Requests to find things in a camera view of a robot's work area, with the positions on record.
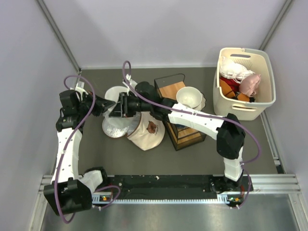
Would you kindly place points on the beige bear insulated lunch bag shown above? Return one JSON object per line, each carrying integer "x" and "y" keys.
{"x": 149, "y": 132}

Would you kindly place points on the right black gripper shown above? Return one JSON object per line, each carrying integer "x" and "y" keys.
{"x": 122, "y": 107}

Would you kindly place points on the white bra in basket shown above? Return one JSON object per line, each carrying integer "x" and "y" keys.
{"x": 231, "y": 70}

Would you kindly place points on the pink garment in basket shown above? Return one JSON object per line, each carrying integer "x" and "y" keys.
{"x": 250, "y": 85}

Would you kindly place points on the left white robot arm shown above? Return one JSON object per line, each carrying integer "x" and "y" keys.
{"x": 69, "y": 192}

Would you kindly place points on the white ceramic bowl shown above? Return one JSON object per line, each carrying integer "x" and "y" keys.
{"x": 189, "y": 96}

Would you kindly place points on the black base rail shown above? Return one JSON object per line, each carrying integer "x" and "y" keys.
{"x": 171, "y": 187}

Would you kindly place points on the white scalloped plate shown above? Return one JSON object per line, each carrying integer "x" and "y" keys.
{"x": 202, "y": 105}

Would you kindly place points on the red orange garment in basket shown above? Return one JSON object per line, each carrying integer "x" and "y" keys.
{"x": 229, "y": 90}

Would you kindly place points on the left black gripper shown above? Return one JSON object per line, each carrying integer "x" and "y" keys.
{"x": 102, "y": 105}

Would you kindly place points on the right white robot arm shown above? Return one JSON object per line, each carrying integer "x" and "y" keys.
{"x": 226, "y": 131}

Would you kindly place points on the black wire wooden shelf rack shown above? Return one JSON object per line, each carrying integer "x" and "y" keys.
{"x": 180, "y": 136}

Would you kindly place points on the cream plastic laundry basket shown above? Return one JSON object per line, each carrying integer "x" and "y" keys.
{"x": 258, "y": 62}

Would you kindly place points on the white mesh laundry bag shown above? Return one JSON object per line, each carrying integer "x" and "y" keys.
{"x": 114, "y": 124}

